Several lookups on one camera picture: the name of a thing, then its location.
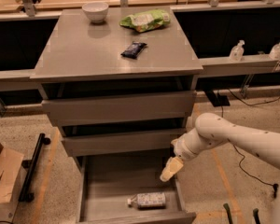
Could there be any grey bottom drawer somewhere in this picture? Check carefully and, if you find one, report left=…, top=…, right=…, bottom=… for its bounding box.
left=76, top=150, right=196, bottom=224

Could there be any dark blue snack packet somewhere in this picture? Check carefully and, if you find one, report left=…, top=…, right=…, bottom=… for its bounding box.
left=121, top=41, right=147, bottom=59

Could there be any grey drawer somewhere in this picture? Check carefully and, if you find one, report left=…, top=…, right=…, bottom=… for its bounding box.
left=42, top=91, right=196, bottom=126
left=76, top=150, right=196, bottom=224
left=62, top=128, right=186, bottom=157

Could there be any green handled tool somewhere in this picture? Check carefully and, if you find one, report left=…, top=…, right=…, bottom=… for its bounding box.
left=223, top=203, right=233, bottom=224

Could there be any clear sanitizer bottle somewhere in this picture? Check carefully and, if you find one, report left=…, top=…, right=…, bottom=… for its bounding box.
left=229, top=40, right=245, bottom=61
left=269, top=42, right=280, bottom=60

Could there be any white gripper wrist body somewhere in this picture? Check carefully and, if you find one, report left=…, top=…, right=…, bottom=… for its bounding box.
left=171, top=129, right=208, bottom=161

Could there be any grey drawer cabinet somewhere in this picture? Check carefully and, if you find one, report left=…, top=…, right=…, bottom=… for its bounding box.
left=29, top=6, right=204, bottom=224

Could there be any black handled tool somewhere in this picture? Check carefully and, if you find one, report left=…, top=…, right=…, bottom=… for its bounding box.
left=253, top=208, right=260, bottom=224

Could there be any black floor cable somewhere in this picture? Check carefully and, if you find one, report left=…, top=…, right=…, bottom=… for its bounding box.
left=219, top=87, right=280, bottom=199

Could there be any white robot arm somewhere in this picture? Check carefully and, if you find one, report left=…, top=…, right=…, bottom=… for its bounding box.
left=160, top=113, right=280, bottom=224

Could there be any clear plastic water bottle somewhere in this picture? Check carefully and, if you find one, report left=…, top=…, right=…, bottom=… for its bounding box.
left=127, top=192, right=166, bottom=209

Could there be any brown cardboard box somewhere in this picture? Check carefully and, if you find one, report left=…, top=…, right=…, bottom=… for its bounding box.
left=0, top=143, right=25, bottom=224

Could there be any grey middle drawer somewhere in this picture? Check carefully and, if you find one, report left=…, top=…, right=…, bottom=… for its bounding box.
left=62, top=128, right=186, bottom=157

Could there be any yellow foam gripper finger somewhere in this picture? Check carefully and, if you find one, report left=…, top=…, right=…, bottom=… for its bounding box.
left=160, top=157, right=184, bottom=182

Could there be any black metal bar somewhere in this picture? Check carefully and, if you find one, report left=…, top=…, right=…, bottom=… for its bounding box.
left=19, top=133, right=50, bottom=203

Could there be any green chip bag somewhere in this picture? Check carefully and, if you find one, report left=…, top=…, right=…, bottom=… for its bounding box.
left=119, top=9, right=171, bottom=33

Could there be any white ceramic bowl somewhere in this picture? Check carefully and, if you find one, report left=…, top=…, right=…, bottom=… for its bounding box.
left=82, top=2, right=109, bottom=23

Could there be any grey top drawer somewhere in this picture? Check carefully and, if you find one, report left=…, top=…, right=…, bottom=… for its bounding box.
left=42, top=91, right=196, bottom=126

